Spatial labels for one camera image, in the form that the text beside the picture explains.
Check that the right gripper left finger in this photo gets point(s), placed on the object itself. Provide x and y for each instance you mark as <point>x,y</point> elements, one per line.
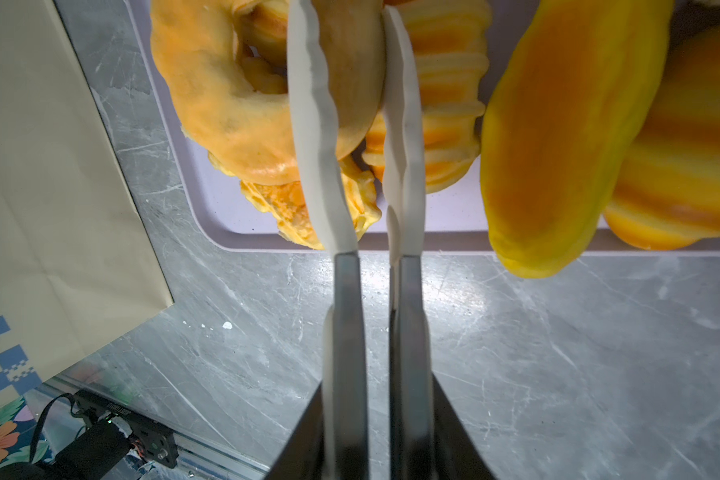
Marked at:
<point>331,439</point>

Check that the braided pastry fake bread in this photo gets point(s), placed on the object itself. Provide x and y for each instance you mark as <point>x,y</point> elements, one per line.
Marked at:
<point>286,203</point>

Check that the ridged roll fake bread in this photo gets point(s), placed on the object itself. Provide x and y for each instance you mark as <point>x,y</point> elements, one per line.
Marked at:
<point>451,52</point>

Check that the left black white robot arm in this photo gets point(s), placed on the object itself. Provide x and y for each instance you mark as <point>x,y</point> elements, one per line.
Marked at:
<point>90,457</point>

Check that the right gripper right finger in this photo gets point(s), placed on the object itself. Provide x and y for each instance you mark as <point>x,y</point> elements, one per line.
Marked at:
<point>428,440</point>

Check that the lilac plastic tray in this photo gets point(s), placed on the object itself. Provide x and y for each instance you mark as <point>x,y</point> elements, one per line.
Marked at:
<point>455,221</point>

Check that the blue checkered paper bag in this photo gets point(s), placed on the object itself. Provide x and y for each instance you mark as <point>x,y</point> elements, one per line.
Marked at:
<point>77,269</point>

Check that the ring donut fake bread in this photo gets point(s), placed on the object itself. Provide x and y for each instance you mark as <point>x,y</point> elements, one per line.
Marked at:
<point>235,103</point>

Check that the striped yellow bun fake bread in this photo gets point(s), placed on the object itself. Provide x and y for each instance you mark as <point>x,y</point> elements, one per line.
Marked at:
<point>668,193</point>

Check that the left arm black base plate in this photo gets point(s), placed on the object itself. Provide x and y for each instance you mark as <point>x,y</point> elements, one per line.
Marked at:
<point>153,440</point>

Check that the rear ridged fake bread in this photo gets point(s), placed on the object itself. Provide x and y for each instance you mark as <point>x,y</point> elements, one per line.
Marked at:
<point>264,27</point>

